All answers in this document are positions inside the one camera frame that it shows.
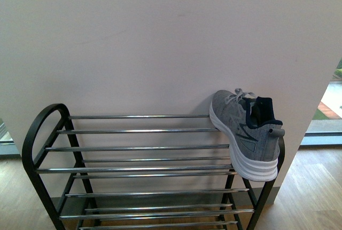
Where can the grey knit sneaker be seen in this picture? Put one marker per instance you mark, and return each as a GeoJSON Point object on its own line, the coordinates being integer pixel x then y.
{"type": "Point", "coordinates": [253, 132]}

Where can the black chrome shoe rack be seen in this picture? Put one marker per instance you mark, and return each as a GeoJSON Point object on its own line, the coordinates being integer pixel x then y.
{"type": "Point", "coordinates": [70, 154]}

